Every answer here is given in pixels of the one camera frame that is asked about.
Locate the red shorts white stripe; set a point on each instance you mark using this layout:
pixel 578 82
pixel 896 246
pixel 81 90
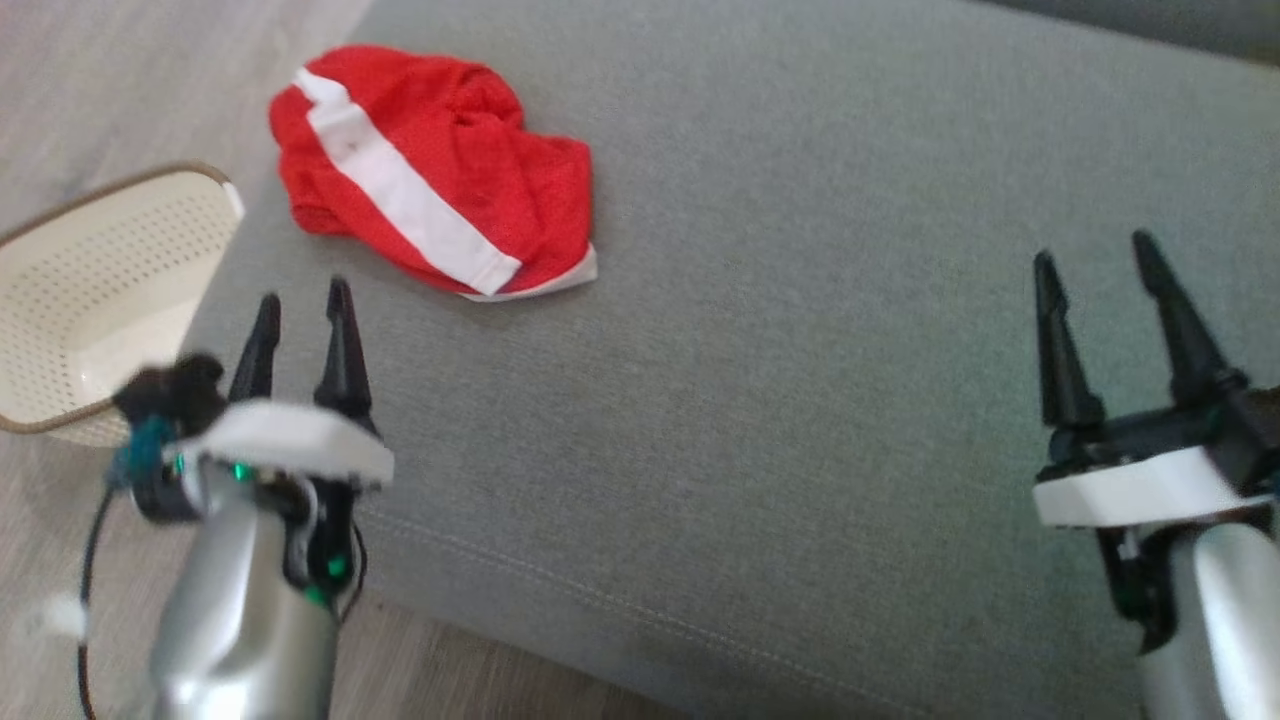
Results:
pixel 450 170

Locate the grey sofa seat cushion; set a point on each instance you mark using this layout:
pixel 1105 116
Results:
pixel 780 350

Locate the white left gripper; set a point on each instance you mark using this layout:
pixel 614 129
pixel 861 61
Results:
pixel 290 440

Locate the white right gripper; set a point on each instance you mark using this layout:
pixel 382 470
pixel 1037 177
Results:
pixel 1140 490

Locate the cream perforated laundry basket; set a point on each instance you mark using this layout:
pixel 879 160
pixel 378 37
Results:
pixel 100 290

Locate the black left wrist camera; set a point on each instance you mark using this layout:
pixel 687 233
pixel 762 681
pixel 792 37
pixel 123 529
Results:
pixel 175 395

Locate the blue left camera connector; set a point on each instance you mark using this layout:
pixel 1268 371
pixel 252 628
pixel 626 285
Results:
pixel 145 450

